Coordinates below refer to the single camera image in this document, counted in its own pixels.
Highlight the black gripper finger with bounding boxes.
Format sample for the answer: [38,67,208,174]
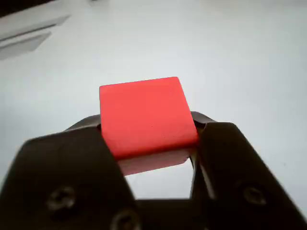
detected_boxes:
[0,114,142,230]
[189,111,307,230]

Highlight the red lego block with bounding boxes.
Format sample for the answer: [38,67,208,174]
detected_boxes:
[99,76,200,177]

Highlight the grey table cable cover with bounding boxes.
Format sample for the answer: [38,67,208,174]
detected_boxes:
[0,31,52,60]
[0,14,71,41]

